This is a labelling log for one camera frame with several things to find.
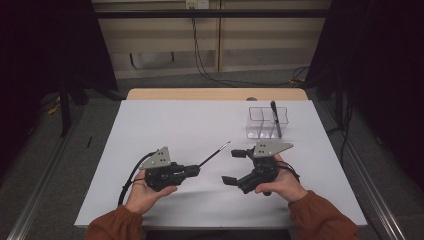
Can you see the black metal stand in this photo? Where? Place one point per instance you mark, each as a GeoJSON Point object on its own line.
{"type": "Point", "coordinates": [65, 113]}

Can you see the wooden table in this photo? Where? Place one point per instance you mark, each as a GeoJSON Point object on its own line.
{"type": "Point", "coordinates": [200, 94]}

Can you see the person's left hand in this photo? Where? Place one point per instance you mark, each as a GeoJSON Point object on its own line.
{"type": "Point", "coordinates": [143, 196]}

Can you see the aluminium floor rail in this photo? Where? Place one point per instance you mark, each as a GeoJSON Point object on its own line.
{"type": "Point", "coordinates": [383, 213]}
{"type": "Point", "coordinates": [51, 173]}

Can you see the thin black makeup brush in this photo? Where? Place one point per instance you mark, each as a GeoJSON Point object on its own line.
{"type": "Point", "coordinates": [215, 154]}

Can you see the thick black makeup brush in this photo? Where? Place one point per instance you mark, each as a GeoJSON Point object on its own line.
{"type": "Point", "coordinates": [274, 110]}

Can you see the white wall outlet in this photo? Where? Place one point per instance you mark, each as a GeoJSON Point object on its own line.
{"type": "Point", "coordinates": [197, 4]}

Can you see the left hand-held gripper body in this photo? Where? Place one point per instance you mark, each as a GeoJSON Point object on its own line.
{"type": "Point", "coordinates": [158, 160]}

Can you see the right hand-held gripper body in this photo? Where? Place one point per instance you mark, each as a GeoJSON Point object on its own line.
{"type": "Point", "coordinates": [266, 150]}

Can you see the black horizontal bar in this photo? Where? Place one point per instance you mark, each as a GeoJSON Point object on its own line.
{"type": "Point", "coordinates": [200, 13]}

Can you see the white table board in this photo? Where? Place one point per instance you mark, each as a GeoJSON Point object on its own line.
{"type": "Point", "coordinates": [186, 126]}

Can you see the black curtain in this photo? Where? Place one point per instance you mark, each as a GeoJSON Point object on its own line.
{"type": "Point", "coordinates": [383, 66]}
{"type": "Point", "coordinates": [40, 43]}

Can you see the clear acrylic organizer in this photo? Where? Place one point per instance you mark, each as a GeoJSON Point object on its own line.
{"type": "Point", "coordinates": [258, 128]}

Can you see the person's right hand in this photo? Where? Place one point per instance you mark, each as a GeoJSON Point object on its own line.
{"type": "Point", "coordinates": [286, 186]}

